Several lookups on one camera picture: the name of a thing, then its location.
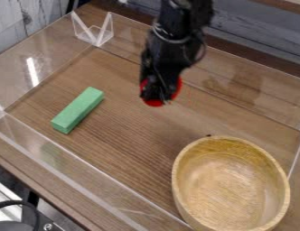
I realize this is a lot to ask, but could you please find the wooden oval bowl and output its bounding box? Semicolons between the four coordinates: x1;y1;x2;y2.
171;136;292;231

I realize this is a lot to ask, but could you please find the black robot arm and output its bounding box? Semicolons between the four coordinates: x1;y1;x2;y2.
139;0;214;106

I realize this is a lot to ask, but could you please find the green rectangular block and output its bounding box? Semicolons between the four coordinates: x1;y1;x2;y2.
51;87;105;134

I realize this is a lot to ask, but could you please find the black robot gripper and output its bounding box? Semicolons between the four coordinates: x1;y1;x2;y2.
139;30;206;103

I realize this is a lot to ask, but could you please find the red toy strawberry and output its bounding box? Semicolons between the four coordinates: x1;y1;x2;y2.
139;76;183;107

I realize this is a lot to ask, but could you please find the clear acrylic tray enclosure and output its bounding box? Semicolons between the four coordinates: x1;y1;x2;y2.
0;16;300;231

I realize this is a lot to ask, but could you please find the black cable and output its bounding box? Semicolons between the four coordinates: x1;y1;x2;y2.
0;199;42;231

